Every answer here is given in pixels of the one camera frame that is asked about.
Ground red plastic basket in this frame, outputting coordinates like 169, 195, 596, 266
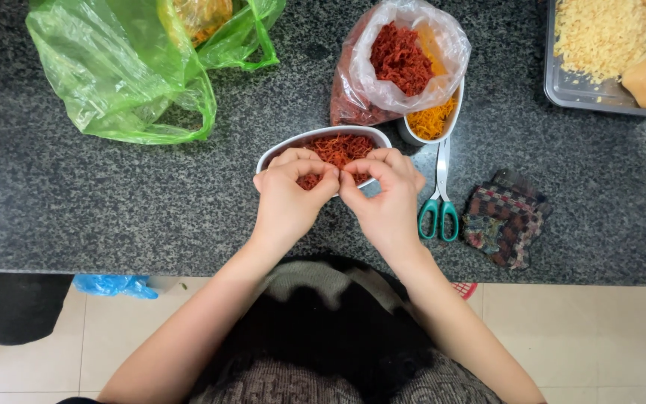
451, 282, 479, 301

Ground person's patterned clothing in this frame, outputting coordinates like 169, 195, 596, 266
188, 255, 506, 404

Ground person's left hand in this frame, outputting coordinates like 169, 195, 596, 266
253, 147, 341, 243

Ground checkered woven cloth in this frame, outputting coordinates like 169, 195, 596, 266
462, 169, 553, 270

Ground red shredded meat floss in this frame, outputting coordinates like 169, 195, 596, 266
270, 134, 377, 190

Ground orange shredded floss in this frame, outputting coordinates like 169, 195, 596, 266
407, 95, 458, 141

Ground white bowl of orange floss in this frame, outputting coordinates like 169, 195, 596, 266
397, 76, 465, 147

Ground white oval bowl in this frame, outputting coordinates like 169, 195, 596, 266
256, 125, 393, 197

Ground heap of breadcrumbs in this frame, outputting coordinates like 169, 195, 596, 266
554, 0, 646, 85

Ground clear plastic bag of floss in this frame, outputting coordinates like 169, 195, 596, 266
330, 0, 472, 127

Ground blue plastic bag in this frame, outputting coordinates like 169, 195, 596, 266
72, 274, 159, 300

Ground green plastic bag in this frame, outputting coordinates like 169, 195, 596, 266
26, 0, 287, 146

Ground green handled scissors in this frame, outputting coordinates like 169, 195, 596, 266
418, 136, 459, 242

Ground metal baking tray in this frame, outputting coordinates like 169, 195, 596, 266
544, 0, 646, 119

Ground person's right hand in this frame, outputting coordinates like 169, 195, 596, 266
339, 147, 427, 256

